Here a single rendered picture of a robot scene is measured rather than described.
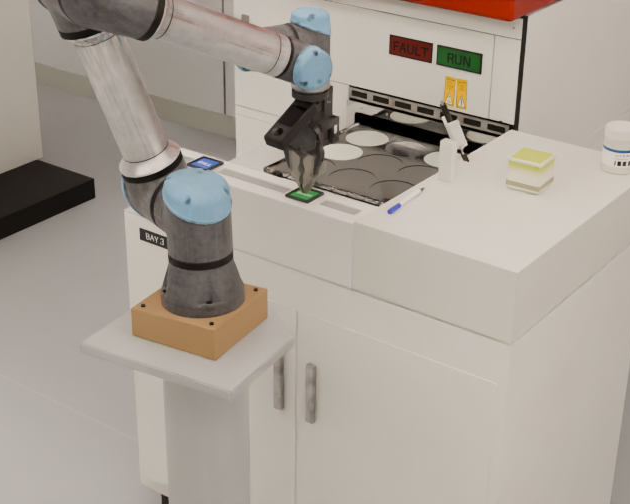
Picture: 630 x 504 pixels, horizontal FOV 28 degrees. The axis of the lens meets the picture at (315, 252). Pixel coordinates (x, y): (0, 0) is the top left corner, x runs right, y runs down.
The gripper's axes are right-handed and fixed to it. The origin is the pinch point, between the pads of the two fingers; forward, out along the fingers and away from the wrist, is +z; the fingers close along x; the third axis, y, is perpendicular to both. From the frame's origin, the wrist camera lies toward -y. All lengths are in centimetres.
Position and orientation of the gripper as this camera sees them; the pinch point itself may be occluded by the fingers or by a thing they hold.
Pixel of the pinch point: (302, 188)
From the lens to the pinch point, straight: 248.0
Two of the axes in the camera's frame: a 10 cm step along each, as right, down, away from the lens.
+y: 5.9, -3.5, 7.3
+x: -8.1, -2.7, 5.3
